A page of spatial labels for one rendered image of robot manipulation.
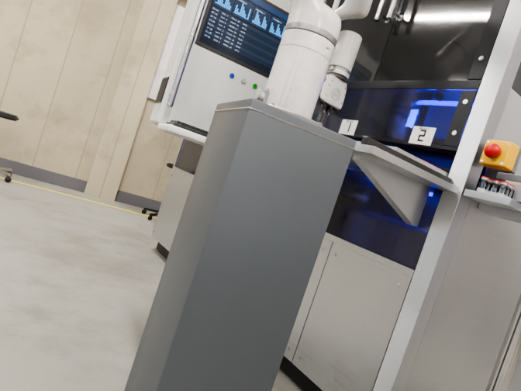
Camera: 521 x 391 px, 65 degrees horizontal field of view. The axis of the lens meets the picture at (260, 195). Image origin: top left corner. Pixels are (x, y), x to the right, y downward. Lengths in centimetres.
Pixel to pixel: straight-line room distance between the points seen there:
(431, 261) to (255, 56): 117
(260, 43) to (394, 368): 142
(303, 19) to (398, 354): 98
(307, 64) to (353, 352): 96
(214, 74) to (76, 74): 284
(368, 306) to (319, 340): 25
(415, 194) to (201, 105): 99
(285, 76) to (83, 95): 378
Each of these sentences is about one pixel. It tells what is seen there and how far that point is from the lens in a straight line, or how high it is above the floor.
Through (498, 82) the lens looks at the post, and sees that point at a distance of 142.
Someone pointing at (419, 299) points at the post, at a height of 53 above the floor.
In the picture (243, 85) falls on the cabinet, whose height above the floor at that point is 109.
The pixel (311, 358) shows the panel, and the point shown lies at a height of 16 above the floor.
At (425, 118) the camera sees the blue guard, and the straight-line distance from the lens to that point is 149.
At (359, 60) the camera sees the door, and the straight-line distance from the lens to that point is 182.
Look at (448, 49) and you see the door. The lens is 158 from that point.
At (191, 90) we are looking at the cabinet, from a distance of 185.
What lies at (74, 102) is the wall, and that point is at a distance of 457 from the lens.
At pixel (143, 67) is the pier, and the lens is 454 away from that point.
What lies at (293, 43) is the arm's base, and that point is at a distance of 93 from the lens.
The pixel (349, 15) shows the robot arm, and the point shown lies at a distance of 153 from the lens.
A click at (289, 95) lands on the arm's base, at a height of 90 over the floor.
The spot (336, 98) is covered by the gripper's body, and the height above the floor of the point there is 107.
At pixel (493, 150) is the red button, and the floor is 99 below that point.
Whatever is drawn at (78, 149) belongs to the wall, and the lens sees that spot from 458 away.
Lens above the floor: 72
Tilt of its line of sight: 2 degrees down
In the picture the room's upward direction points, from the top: 18 degrees clockwise
